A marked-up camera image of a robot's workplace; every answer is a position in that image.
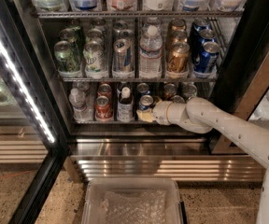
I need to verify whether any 7up can front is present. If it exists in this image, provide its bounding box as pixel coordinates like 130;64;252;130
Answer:
83;41;106;73

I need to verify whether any water bottle middle shelf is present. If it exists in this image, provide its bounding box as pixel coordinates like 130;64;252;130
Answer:
139;25;163;78

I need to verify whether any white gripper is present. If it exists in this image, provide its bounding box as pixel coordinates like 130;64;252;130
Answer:
136;96;172;125

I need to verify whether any wire shelf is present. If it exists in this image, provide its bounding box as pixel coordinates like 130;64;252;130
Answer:
33;10;243;19
57;76;217;83

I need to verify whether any gold can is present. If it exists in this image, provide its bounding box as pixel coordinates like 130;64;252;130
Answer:
171;95;185;104
168;31;188;45
163;83;177;100
167;42;190;73
169;19;187;32

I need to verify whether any blue pepsi can rear bottom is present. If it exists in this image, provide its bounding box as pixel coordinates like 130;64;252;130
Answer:
136;82;150;97

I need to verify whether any bubble wrap sheet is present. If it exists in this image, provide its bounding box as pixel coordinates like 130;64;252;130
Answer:
102;189;166;224

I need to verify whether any top wire shelf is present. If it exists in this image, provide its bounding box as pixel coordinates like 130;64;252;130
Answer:
33;10;243;19

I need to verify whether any blue pepsi can rear middle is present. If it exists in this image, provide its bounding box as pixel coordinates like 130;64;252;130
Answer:
191;18;210;32

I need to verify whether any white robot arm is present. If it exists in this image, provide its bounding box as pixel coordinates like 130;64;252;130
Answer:
137;97;269;224

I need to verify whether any blue pepsi can front bottom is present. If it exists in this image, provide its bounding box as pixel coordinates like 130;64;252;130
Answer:
138;95;154;111

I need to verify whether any white led light strip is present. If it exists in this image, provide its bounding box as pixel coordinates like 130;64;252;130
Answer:
0;38;55;143

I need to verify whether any silver can rear red bull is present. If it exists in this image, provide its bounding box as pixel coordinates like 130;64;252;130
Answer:
112;20;128;38

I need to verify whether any silver can rear bottom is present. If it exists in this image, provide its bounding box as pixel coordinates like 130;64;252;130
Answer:
181;83;197;98

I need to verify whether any glass fridge door left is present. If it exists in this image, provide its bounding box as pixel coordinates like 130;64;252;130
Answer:
0;0;65;224

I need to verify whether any gold can front middle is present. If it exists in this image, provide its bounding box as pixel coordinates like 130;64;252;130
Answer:
167;42;190;73

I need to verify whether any gold can rear middle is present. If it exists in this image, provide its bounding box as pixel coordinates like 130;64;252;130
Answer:
169;19;187;32

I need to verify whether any blue pepsi can front middle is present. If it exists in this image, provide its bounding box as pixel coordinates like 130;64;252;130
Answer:
194;41;219;74

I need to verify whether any red coke can rear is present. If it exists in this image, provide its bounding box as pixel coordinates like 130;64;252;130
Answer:
97;83;112;98

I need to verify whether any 7up can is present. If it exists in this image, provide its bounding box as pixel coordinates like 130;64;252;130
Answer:
86;29;104;45
83;41;106;73

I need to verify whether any green can front middle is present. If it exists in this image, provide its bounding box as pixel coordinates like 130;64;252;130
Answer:
54;40;80;73

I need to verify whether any gold can rear bottom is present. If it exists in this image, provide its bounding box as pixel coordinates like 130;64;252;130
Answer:
163;83;177;100

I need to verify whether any gold can front bottom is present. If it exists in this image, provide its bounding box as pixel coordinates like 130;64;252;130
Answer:
171;95;185;104

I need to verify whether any silver red bull can front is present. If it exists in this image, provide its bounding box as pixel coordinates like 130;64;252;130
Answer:
114;38;132;73

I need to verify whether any red coke can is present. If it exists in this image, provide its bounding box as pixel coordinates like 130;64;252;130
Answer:
97;83;112;98
95;96;112;119

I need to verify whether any red coke can front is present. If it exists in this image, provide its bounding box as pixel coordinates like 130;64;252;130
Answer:
95;96;112;119

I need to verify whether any clear plastic bin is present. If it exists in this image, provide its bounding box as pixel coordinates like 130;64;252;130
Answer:
81;176;187;224

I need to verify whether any clear water bottle bottom shelf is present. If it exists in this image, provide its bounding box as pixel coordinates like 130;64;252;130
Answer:
69;88;92;122

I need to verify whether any dark drink bottle white cap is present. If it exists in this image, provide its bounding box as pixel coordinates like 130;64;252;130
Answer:
118;87;134;122

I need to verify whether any middle wire shelf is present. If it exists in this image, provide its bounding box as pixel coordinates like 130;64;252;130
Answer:
57;76;217;83

